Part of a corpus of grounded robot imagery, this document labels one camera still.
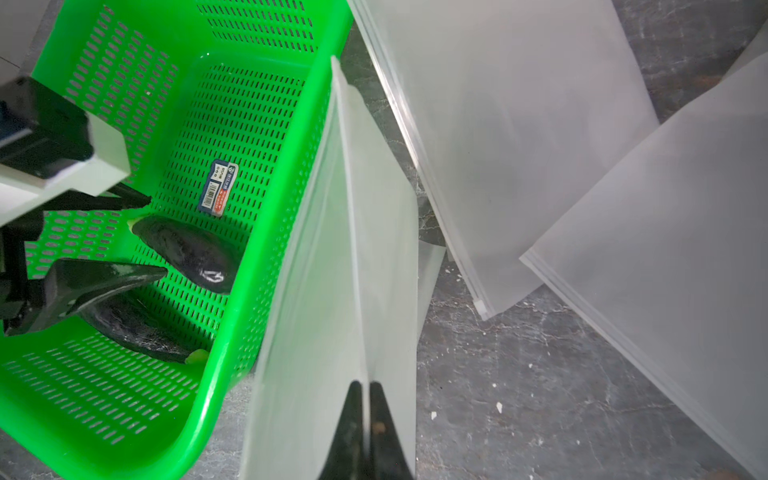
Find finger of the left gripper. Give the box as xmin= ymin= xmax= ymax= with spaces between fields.
xmin=39 ymin=182 xmax=152 ymax=211
xmin=5 ymin=258 xmax=168 ymax=336

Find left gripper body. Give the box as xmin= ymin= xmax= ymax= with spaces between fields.
xmin=1 ymin=209 xmax=45 ymax=336

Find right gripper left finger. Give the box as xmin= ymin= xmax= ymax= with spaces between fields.
xmin=318 ymin=381 xmax=364 ymax=480

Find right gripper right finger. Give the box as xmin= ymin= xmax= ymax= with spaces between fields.
xmin=365 ymin=382 xmax=414 ymax=480

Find dark eggplant bottom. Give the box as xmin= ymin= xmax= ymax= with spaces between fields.
xmin=76 ymin=292 xmax=210 ymax=365

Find dark eggplant diagonal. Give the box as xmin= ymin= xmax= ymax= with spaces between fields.
xmin=130 ymin=215 xmax=241 ymax=295

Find clear zip-top bag stack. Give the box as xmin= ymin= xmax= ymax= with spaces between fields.
xmin=240 ymin=59 xmax=445 ymax=479

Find small label sticker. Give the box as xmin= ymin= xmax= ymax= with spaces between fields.
xmin=197 ymin=159 xmax=239 ymax=217

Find green plastic basket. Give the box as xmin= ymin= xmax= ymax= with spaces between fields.
xmin=1 ymin=1 xmax=352 ymax=479

